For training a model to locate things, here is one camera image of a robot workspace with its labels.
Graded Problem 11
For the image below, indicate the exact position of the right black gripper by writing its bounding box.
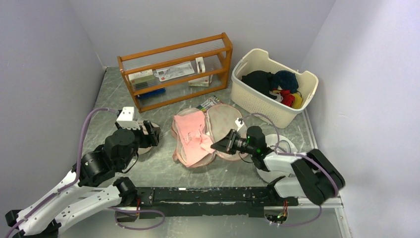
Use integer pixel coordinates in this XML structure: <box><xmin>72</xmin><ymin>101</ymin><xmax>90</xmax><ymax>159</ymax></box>
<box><xmin>211</xmin><ymin>128</ymin><xmax>256</xmax><ymax>155</ymax></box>

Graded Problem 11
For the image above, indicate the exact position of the pink floral mesh laundry bag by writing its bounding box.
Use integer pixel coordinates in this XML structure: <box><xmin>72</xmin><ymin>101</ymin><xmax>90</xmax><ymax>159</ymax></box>
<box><xmin>174</xmin><ymin>104</ymin><xmax>242</xmax><ymax>163</ymax></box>

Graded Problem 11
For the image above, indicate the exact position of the pink bra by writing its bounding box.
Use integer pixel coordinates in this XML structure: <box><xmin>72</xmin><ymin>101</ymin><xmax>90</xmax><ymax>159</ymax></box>
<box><xmin>171</xmin><ymin>108</ymin><xmax>215</xmax><ymax>168</ymax></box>

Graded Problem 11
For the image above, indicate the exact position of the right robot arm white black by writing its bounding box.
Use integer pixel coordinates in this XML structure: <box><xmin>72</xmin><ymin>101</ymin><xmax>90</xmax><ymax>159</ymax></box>
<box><xmin>211</xmin><ymin>126</ymin><xmax>346</xmax><ymax>205</ymax></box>

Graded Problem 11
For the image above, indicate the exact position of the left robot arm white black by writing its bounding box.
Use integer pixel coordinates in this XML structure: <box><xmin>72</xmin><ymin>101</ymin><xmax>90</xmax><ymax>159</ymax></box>
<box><xmin>5</xmin><ymin>120</ymin><xmax>160</xmax><ymax>238</ymax></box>

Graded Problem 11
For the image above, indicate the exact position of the beige round mesh laundry bag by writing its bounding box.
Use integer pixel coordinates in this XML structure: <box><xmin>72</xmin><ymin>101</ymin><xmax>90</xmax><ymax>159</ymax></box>
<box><xmin>137</xmin><ymin>120</ymin><xmax>161</xmax><ymax>155</ymax></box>

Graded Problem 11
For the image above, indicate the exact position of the white round mesh laundry bag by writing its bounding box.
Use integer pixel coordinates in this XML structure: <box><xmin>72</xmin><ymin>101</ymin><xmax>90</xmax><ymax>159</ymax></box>
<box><xmin>256</xmin><ymin>134</ymin><xmax>298</xmax><ymax>183</ymax></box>

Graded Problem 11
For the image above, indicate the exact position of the cream plastic laundry basket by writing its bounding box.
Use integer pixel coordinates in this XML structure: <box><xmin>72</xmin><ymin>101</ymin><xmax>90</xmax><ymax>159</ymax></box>
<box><xmin>231</xmin><ymin>48</ymin><xmax>318</xmax><ymax>128</ymax></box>

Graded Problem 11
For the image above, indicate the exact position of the blue item on lower shelf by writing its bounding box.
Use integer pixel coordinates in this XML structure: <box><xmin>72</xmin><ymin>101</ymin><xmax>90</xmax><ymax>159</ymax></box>
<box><xmin>136</xmin><ymin>88</ymin><xmax>166</xmax><ymax>99</ymax></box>

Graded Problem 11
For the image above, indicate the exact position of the pack of coloured markers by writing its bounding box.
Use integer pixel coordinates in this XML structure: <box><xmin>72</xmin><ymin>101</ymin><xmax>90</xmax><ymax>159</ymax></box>
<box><xmin>196</xmin><ymin>96</ymin><xmax>222</xmax><ymax>113</ymax></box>

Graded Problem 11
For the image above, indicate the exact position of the white red box left shelf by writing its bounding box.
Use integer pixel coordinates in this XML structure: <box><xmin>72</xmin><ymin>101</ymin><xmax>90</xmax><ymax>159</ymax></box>
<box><xmin>128</xmin><ymin>69</ymin><xmax>157</xmax><ymax>91</ymax></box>

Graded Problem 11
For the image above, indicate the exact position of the orange wooden shelf rack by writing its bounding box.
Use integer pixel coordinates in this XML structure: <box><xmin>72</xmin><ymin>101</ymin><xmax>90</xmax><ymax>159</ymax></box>
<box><xmin>117</xmin><ymin>33</ymin><xmax>233</xmax><ymax>113</ymax></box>

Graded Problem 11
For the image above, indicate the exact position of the white paper sheet on shelf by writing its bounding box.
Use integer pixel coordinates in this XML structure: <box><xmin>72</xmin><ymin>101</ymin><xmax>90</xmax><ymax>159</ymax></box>
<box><xmin>155</xmin><ymin>61</ymin><xmax>195</xmax><ymax>82</ymax></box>

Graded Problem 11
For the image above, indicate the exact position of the white box on shelf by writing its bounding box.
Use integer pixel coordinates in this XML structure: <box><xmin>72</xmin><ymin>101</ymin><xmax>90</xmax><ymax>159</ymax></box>
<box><xmin>188</xmin><ymin>75</ymin><xmax>213</xmax><ymax>87</ymax></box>

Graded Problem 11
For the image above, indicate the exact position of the black garment in basket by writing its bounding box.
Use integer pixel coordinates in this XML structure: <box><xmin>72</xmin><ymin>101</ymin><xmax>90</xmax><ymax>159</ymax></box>
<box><xmin>242</xmin><ymin>70</ymin><xmax>276</xmax><ymax>99</ymax></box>

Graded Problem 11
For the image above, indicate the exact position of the red garment in basket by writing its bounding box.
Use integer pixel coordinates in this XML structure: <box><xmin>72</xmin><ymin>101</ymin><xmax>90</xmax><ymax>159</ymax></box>
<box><xmin>271</xmin><ymin>90</ymin><xmax>295</xmax><ymax>107</ymax></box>

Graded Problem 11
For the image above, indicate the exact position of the white upright item on shelf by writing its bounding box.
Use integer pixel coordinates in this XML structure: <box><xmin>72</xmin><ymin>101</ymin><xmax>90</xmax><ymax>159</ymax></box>
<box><xmin>195</xmin><ymin>57</ymin><xmax>206</xmax><ymax>73</ymax></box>

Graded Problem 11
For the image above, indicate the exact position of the yellow garment in basket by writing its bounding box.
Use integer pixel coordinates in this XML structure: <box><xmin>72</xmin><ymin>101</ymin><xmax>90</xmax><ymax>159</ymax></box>
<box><xmin>291</xmin><ymin>92</ymin><xmax>303</xmax><ymax>109</ymax></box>

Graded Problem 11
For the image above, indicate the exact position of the dark blue garment in basket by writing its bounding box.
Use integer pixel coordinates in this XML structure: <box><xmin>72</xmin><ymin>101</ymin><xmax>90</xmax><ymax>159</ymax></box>
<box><xmin>270</xmin><ymin>70</ymin><xmax>299</xmax><ymax>93</ymax></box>

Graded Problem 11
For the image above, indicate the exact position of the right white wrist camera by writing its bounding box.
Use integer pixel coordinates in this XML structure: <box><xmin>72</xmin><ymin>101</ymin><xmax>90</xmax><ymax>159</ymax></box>
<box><xmin>235</xmin><ymin>118</ymin><xmax>246</xmax><ymax>133</ymax></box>

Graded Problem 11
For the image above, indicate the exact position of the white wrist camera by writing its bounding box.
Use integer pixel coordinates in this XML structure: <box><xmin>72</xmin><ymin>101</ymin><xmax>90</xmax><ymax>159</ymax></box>
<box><xmin>235</xmin><ymin>118</ymin><xmax>246</xmax><ymax>133</ymax></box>
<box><xmin>116</xmin><ymin>107</ymin><xmax>140</xmax><ymax>130</ymax></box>

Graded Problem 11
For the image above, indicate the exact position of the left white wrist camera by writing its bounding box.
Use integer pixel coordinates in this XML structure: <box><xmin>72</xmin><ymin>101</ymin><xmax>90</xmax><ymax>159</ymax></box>
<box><xmin>116</xmin><ymin>107</ymin><xmax>140</xmax><ymax>130</ymax></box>

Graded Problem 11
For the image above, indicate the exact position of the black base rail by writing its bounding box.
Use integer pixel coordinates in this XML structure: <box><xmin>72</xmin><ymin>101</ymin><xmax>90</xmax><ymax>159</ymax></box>
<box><xmin>117</xmin><ymin>186</ymin><xmax>298</xmax><ymax>219</ymax></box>

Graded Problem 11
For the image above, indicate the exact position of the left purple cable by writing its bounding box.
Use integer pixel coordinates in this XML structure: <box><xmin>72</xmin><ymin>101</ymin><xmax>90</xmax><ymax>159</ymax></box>
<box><xmin>6</xmin><ymin>108</ymin><xmax>166</xmax><ymax>238</ymax></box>

